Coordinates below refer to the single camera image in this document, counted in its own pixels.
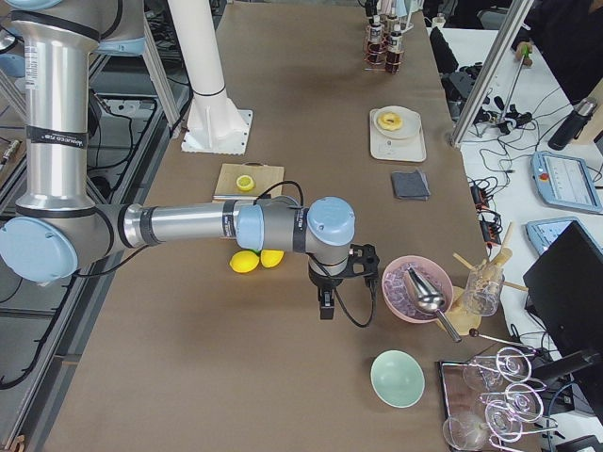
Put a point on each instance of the black monitor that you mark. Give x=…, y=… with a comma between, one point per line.
x=565, y=290

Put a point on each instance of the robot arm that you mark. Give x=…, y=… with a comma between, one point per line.
x=59, y=229

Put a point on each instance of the wooden cutting board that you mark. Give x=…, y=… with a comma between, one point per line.
x=265, y=176

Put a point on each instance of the tea bottle white cap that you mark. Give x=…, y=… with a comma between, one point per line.
x=374, y=40

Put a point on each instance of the clear glass mug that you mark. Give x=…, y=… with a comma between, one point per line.
x=482, y=292

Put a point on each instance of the green ceramic bowl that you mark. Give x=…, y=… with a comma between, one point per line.
x=397, y=379

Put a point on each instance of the grey folded cloth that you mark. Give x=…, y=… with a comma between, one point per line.
x=411, y=185

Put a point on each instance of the white serving tray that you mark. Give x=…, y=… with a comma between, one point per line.
x=405, y=144

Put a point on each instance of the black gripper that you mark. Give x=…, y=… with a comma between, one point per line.
x=322, y=282

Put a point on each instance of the yellow lemon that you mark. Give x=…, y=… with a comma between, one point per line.
x=244, y=261
x=271, y=258

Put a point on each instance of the glazed donut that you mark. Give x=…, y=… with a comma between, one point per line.
x=390, y=121

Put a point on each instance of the black water bottle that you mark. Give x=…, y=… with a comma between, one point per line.
x=573, y=124

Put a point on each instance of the wooden mug stand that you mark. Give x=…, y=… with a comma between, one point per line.
x=461, y=317

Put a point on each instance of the steel ice scoop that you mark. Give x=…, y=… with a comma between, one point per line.
x=428, y=299

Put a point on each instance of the white round plate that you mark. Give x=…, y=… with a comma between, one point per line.
x=411, y=122

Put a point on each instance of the blue teach pendant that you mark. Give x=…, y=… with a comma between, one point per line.
x=565, y=181
x=542, y=233

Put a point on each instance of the wine glass rack tray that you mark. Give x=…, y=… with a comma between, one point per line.
x=491, y=402

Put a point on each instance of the pink bowl with ice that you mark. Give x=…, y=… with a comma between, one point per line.
x=396, y=295

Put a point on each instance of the half lemon slice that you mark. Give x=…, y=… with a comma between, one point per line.
x=245, y=183

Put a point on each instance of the aluminium frame post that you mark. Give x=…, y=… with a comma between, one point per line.
x=515, y=17

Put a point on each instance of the yellow lemon upper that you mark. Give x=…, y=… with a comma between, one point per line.
x=244, y=261

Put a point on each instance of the copper wire bottle rack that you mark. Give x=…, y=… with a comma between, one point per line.
x=383, y=52

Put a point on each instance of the yellow lemon lower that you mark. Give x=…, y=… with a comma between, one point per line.
x=271, y=258

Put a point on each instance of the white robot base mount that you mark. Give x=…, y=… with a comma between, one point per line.
x=214, y=123

